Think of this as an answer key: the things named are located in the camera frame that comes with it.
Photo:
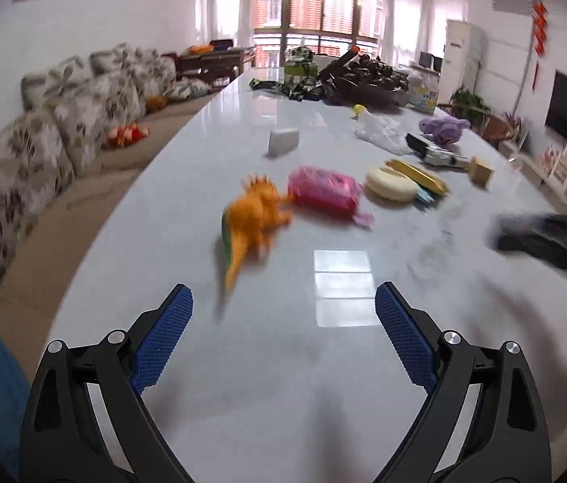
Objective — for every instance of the green potted plant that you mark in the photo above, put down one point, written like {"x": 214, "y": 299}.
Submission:
{"x": 467, "y": 103}

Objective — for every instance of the dark snack packets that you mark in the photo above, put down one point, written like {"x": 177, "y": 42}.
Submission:
{"x": 288, "y": 89}

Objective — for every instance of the pink plastic packet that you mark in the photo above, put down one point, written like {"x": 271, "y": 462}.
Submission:
{"x": 324, "y": 191}

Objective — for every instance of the small yellow cap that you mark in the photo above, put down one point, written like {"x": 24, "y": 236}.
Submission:
{"x": 360, "y": 110}

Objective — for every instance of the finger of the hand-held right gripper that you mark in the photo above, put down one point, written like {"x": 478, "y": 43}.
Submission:
{"x": 540, "y": 239}

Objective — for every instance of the large window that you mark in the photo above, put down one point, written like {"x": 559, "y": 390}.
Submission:
{"x": 313, "y": 5}

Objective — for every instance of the white block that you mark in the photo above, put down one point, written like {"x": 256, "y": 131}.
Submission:
{"x": 283, "y": 142}

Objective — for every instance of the cream round cake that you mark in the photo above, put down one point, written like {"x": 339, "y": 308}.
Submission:
{"x": 391, "y": 185}

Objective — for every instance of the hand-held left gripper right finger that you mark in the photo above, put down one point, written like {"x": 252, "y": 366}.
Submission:
{"x": 407, "y": 337}

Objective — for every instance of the wooden chair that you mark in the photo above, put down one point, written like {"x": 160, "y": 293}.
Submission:
{"x": 497, "y": 130}

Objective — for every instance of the small teal packet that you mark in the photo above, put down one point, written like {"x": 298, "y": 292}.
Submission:
{"x": 425, "y": 198}

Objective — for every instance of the orange dinosaur toy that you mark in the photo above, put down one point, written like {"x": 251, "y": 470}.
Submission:
{"x": 253, "y": 216}

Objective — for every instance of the wooden cube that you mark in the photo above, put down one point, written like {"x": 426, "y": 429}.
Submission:
{"x": 481, "y": 171}

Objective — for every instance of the white standing air conditioner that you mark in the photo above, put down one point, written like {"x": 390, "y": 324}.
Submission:
{"x": 459, "y": 60}

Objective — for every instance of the red knot wall ornament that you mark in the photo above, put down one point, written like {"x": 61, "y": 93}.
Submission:
{"x": 539, "y": 25}

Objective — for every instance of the potted pink flower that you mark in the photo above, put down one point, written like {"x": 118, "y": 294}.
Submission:
{"x": 516, "y": 126}

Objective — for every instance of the gold foil packet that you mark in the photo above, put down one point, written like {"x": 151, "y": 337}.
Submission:
{"x": 419, "y": 176}

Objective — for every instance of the computer monitor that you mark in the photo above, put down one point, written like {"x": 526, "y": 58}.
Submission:
{"x": 427, "y": 59}

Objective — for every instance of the white television stand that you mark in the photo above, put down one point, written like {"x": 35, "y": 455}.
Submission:
{"x": 560, "y": 191}

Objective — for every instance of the brown wooden desk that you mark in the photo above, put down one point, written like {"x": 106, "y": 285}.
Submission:
{"x": 213, "y": 60}

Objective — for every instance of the slatted wall air vent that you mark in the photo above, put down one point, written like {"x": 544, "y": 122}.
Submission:
{"x": 512, "y": 1}

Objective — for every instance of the black and white device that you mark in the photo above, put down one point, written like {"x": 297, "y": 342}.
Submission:
{"x": 437, "y": 153}

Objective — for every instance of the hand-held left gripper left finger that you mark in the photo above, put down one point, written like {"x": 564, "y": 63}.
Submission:
{"x": 162, "y": 337}

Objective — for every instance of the white sheer curtain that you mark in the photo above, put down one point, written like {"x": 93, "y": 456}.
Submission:
{"x": 223, "y": 5}
{"x": 407, "y": 25}

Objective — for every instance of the floral sofa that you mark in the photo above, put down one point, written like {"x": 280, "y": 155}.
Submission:
{"x": 11, "y": 171}

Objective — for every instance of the white wooden rack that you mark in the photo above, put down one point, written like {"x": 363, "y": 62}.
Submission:
{"x": 558, "y": 168}

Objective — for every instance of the green jar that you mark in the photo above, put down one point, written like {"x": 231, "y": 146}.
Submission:
{"x": 299, "y": 68}

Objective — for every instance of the red and yellow plush toy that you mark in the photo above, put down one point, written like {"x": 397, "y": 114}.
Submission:
{"x": 127, "y": 135}

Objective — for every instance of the clear plastic bag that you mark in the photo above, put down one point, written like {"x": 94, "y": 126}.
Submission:
{"x": 381, "y": 131}

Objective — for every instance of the orange plush toy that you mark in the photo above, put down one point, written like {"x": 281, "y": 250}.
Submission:
{"x": 156, "y": 104}

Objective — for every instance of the purple plush toy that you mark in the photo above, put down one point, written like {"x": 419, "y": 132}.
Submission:
{"x": 444, "y": 128}

